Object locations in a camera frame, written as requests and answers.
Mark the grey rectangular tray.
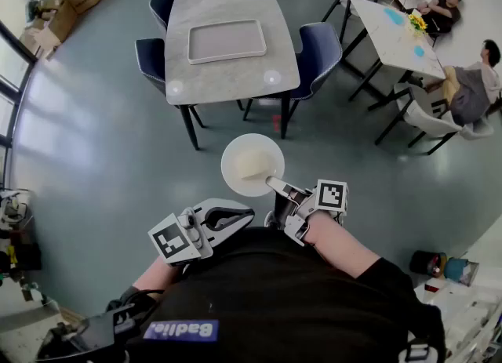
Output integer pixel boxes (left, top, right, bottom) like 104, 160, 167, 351
187, 19, 267, 66

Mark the black strap buckle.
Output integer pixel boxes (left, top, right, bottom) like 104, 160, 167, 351
112, 305, 136, 335

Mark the white marble table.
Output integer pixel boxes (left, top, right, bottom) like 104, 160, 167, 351
347, 0, 447, 112

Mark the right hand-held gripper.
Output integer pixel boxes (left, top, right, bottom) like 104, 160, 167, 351
265, 175, 349, 247

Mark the dark blue chair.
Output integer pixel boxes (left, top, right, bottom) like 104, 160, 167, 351
148, 0, 180, 33
242, 22, 344, 122
134, 38, 205, 129

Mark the cluttered equipment rack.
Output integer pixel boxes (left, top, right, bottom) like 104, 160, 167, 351
0, 187, 43, 288

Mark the black round bin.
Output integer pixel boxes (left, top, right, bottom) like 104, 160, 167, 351
409, 250, 448, 278

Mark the person's left forearm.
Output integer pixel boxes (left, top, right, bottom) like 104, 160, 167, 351
133, 255, 185, 296

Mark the pale food block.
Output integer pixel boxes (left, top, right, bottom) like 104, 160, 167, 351
234, 148, 272, 180

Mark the white storage rack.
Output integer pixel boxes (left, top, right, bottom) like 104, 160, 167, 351
413, 274, 502, 363

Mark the white speckled counter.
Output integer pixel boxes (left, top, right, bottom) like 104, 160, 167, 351
0, 282, 85, 363

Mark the grey strap buckle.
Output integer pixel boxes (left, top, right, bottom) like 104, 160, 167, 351
398, 339, 432, 363

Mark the person's right forearm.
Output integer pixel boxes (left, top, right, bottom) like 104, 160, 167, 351
304, 210, 381, 279

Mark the teal cylindrical container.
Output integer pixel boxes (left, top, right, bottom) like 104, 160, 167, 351
442, 257, 480, 286

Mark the large blue coaster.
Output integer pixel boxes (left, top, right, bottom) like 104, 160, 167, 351
383, 7, 407, 26

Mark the black cable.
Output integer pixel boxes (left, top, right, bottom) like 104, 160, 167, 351
131, 288, 166, 307

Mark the grey marble dining table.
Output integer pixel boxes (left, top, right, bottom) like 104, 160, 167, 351
164, 0, 301, 151

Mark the person's black shirt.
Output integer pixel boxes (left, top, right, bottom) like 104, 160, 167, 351
105, 227, 448, 363

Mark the black framed window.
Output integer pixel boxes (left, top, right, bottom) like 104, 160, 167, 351
0, 0, 38, 194

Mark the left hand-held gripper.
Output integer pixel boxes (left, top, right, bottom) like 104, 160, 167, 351
147, 198, 256, 267

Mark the white round plate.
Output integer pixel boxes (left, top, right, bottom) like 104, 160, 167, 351
220, 132, 286, 198

